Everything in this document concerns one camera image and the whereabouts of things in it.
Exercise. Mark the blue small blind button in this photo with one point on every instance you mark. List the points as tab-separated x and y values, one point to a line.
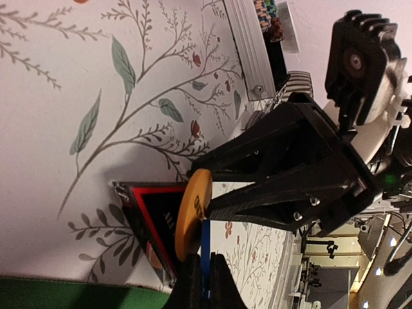
205	254

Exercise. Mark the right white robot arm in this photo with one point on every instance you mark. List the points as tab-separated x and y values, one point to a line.
391	172

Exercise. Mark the aluminium poker chip case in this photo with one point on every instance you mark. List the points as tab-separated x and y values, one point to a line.
261	60

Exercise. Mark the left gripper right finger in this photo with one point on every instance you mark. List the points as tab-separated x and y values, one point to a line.
223	290

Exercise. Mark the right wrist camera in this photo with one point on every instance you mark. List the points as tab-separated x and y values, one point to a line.
365	67

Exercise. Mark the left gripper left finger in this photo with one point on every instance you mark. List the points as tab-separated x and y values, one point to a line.
186	293

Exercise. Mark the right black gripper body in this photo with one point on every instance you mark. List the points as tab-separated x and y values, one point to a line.
321	140

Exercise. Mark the poker chips in case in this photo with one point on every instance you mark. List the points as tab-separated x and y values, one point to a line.
269	20

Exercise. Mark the round green poker mat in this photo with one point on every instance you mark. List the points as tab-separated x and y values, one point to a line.
37	293

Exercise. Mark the orange big blind button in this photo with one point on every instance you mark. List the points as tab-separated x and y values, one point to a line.
192	213

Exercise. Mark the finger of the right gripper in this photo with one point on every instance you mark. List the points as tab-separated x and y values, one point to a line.
262	151
289	199

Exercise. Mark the black red triangular plaque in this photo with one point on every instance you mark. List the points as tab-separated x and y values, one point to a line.
151	210

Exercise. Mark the floral white tablecloth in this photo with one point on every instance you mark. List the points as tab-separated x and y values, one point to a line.
94	92

